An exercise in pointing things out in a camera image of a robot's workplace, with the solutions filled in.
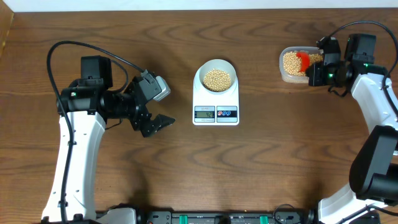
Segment soybeans in bowl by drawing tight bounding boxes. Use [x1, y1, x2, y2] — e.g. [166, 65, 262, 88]
[203, 68, 232, 92]

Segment pile of soybeans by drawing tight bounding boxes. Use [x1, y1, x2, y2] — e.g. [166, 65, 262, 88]
[282, 52, 323, 77]

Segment clear plastic container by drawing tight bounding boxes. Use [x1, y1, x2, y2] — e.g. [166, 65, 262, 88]
[279, 47, 323, 84]

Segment red measuring scoop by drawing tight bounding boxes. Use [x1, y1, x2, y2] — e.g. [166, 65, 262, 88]
[296, 52, 310, 72]

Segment right black cable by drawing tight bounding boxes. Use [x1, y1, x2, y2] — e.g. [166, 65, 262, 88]
[317, 21, 398, 119]

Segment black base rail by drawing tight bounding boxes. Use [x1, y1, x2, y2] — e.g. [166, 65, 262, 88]
[136, 208, 318, 224]

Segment grey round bowl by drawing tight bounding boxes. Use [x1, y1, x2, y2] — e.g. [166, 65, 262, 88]
[194, 59, 238, 93]

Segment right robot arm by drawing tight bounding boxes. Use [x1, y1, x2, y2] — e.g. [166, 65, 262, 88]
[306, 34, 397, 223]

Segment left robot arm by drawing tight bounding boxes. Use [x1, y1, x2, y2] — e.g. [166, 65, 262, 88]
[41, 55, 175, 223]

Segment left black cable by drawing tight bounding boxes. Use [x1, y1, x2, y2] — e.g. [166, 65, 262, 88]
[46, 40, 147, 224]

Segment black cable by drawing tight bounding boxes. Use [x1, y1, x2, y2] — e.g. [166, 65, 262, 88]
[317, 21, 398, 119]
[46, 40, 147, 224]

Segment white digital kitchen scale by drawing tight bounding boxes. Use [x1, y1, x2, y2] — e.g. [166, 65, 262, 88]
[192, 77, 239, 126]

